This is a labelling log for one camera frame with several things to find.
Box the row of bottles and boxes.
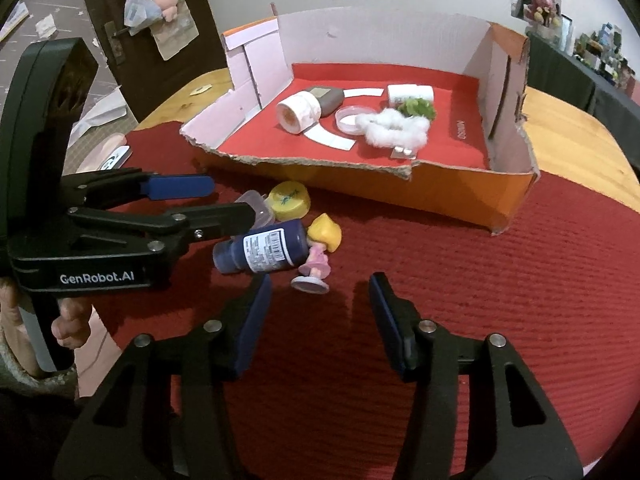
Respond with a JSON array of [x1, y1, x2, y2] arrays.
[[560, 15, 640, 96]]

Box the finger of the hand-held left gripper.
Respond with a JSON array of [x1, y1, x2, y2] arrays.
[[67, 200, 257, 256], [62, 167, 215, 208]]

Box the pink plush toys in bag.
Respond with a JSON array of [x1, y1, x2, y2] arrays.
[[517, 0, 563, 28]]

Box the white pill bottle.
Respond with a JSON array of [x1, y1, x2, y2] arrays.
[[387, 83, 435, 107]]

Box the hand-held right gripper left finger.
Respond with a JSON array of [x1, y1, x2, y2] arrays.
[[52, 274, 273, 480]]

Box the grey handheld device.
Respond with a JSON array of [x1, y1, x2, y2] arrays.
[[306, 86, 346, 117]]

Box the white fluffy cotton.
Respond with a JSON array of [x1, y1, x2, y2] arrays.
[[356, 109, 431, 150]]

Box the pink oval pad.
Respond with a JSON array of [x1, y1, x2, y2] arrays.
[[80, 131, 126, 173]]

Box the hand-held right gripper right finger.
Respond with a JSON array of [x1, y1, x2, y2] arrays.
[[369, 272, 586, 480]]

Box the green yarn bundle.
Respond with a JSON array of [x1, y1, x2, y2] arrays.
[[397, 98, 437, 121]]

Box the dark cloth side table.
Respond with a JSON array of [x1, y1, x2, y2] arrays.
[[525, 32, 640, 121]]

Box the clear plastic bag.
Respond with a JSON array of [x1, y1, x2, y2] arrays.
[[123, 0, 166, 36]]

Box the clear round plastic dish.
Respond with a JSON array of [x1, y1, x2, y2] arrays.
[[335, 104, 377, 135]]

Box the beige paper bag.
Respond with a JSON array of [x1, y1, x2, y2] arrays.
[[150, 7, 200, 61]]

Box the white and black card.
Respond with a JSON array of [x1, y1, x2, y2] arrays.
[[99, 145, 132, 172]]

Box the blonde doll figurine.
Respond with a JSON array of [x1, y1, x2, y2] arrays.
[[291, 213, 343, 295]]

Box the dark brown door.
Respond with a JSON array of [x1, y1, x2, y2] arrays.
[[75, 0, 228, 123]]

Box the pink plush toy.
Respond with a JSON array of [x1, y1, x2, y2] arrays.
[[150, 0, 180, 22]]

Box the person's left forearm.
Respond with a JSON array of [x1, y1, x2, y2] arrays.
[[0, 340, 83, 403]]

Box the red ribbed mat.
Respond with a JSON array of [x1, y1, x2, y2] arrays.
[[62, 125, 640, 480]]

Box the yellow round lid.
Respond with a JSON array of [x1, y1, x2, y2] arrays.
[[265, 181, 312, 222]]

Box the metal door handle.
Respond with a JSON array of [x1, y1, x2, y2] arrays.
[[104, 20, 132, 65]]

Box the orange cardboard box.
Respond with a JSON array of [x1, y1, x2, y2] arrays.
[[180, 4, 541, 236]]

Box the person's left hand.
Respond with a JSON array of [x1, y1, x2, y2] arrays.
[[0, 277, 96, 378]]

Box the white paper sheet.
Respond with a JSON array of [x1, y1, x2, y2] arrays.
[[67, 87, 128, 148]]

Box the dark blue bottle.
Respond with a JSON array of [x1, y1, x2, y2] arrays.
[[212, 220, 311, 276]]

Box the small clear plastic container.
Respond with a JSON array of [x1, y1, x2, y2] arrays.
[[235, 191, 276, 228]]

